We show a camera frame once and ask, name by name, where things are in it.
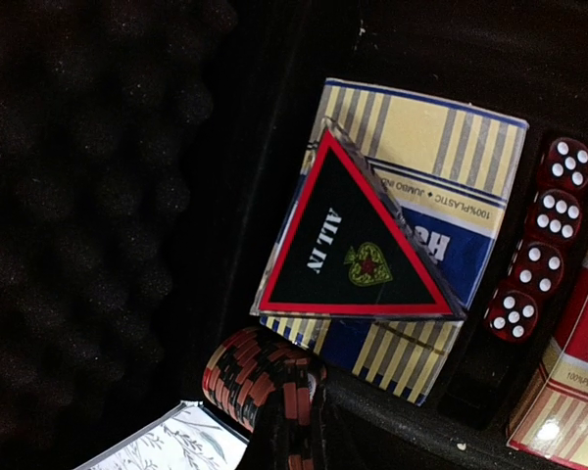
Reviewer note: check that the black triangular all-in button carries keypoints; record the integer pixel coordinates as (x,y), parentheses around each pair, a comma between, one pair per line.
(345,250)

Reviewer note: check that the red translucent die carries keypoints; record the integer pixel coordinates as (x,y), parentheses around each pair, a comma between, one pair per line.
(511,316)
(555,217)
(564,166)
(537,269)

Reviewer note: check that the blue Texas Hold'em card deck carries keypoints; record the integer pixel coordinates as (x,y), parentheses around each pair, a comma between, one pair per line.
(452,167)

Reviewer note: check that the red black poker chip stack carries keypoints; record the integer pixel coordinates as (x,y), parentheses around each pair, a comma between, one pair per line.
(255,374)

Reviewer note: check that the red Texas Hold'em card deck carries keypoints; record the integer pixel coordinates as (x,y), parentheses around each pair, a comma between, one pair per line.
(551,419)

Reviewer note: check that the floral patterned table mat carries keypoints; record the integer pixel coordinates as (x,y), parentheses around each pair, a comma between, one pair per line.
(190,436)

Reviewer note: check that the aluminium poker case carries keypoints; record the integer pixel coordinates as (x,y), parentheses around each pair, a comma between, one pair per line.
(149,151)

